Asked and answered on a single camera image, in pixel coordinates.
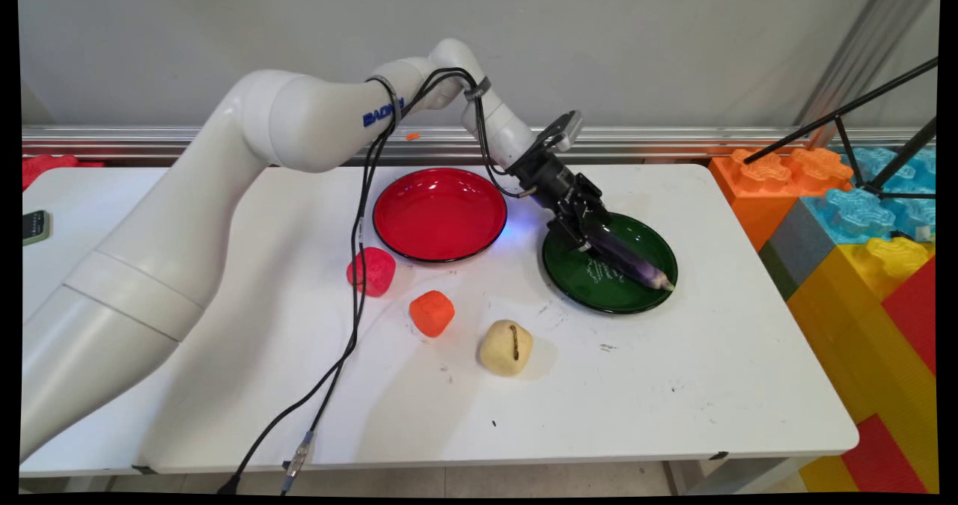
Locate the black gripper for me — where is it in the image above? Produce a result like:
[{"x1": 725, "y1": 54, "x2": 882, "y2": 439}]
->
[{"x1": 507, "y1": 148, "x2": 611, "y2": 254}]

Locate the purple toy eggplant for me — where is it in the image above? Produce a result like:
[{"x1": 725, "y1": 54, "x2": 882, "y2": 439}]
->
[{"x1": 580, "y1": 213, "x2": 676, "y2": 293}]

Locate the green enamel plate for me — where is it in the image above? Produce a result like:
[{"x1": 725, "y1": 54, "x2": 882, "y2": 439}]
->
[{"x1": 541, "y1": 212, "x2": 680, "y2": 315}]

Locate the red enamel plate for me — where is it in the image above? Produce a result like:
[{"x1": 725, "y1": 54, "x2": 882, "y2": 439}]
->
[{"x1": 372, "y1": 167, "x2": 509, "y2": 263}]

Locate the cream toy pear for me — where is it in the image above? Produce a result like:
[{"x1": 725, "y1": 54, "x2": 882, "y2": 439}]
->
[{"x1": 478, "y1": 319, "x2": 534, "y2": 377}]

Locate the orange giant building block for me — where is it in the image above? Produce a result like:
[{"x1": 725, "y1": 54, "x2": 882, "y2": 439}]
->
[{"x1": 709, "y1": 147, "x2": 854, "y2": 251}]

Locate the orange toy fruit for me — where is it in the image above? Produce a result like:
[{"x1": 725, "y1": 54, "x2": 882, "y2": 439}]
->
[{"x1": 409, "y1": 290, "x2": 456, "y2": 338}]

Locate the grey giant building block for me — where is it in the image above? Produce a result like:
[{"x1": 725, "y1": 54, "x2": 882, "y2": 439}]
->
[{"x1": 767, "y1": 198, "x2": 839, "y2": 285}]

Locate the red toy apple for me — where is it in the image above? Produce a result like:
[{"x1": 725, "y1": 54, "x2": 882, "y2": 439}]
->
[{"x1": 346, "y1": 247, "x2": 397, "y2": 298}]

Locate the translucent blue giant building block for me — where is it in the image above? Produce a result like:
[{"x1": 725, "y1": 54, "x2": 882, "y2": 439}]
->
[{"x1": 801, "y1": 146, "x2": 936, "y2": 245}]

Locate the black tripod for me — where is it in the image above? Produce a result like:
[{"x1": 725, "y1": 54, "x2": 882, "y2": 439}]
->
[{"x1": 743, "y1": 56, "x2": 939, "y2": 201}]

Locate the yellow giant building block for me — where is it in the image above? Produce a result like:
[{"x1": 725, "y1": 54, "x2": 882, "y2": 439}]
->
[{"x1": 786, "y1": 236, "x2": 936, "y2": 492}]

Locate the red giant building block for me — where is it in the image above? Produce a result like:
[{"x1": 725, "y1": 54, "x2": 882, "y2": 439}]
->
[
  {"x1": 842, "y1": 414, "x2": 929, "y2": 495},
  {"x1": 882, "y1": 258, "x2": 936, "y2": 375}
]

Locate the red foam piece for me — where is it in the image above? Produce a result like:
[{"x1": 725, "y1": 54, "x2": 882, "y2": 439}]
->
[{"x1": 22, "y1": 154, "x2": 106, "y2": 190}]

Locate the green cased phone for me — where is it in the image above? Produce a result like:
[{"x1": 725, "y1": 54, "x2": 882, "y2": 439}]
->
[{"x1": 22, "y1": 209, "x2": 50, "y2": 247}]

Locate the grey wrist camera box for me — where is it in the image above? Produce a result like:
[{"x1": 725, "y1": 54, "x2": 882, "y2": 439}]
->
[{"x1": 535, "y1": 111, "x2": 585, "y2": 153}]

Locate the aluminium rail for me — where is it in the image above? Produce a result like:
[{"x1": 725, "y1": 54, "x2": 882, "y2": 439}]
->
[{"x1": 22, "y1": 123, "x2": 936, "y2": 165}]

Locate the white table leg frame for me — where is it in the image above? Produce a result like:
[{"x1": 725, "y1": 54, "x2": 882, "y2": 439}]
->
[{"x1": 662, "y1": 456, "x2": 817, "y2": 495}]

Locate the thin cable with silver connector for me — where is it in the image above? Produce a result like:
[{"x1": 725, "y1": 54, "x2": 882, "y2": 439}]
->
[{"x1": 281, "y1": 67, "x2": 540, "y2": 495}]

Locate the thick black cable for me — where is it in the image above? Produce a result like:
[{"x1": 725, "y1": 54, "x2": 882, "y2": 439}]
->
[{"x1": 217, "y1": 67, "x2": 480, "y2": 495}]

